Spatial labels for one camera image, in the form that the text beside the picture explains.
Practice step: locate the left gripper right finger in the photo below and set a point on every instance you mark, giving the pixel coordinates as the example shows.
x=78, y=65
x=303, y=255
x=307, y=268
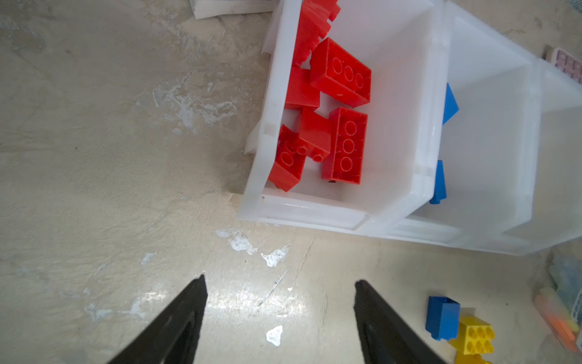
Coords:
x=384, y=336

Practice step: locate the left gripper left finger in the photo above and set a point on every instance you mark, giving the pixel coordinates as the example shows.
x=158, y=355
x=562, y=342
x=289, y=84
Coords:
x=174, y=335

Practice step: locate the red lego long brick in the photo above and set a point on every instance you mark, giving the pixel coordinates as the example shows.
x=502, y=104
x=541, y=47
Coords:
x=348, y=134

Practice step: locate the red lego small square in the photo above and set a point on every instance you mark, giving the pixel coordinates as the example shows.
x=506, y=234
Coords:
x=314, y=136

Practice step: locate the red lego small brick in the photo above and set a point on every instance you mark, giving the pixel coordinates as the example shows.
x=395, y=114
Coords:
x=300, y=93

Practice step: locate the blue lego square brick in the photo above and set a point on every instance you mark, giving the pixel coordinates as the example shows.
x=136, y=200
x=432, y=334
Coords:
x=443, y=316

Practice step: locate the yellow lego brick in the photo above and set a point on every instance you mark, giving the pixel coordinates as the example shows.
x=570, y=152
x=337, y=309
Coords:
x=470, y=359
x=475, y=336

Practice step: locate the yellow lego brick top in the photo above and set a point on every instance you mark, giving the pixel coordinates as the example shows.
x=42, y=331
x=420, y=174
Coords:
x=475, y=336

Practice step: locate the red lego flat brick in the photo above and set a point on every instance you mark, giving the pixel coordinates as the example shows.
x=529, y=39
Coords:
x=289, y=163

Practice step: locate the white bin right compartment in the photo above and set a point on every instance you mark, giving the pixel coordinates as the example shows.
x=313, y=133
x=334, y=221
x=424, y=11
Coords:
x=556, y=216

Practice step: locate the white bin compartment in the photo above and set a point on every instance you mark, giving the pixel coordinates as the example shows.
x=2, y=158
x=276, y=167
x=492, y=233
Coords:
x=406, y=45
x=489, y=148
x=556, y=216

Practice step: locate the white bin middle compartment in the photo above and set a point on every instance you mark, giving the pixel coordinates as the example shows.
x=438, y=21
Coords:
x=489, y=148

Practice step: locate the white bin left compartment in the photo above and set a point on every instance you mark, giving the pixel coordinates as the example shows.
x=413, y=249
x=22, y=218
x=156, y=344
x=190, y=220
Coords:
x=406, y=45

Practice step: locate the pink calculator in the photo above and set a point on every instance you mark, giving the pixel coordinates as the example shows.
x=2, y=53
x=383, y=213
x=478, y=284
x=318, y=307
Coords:
x=565, y=62

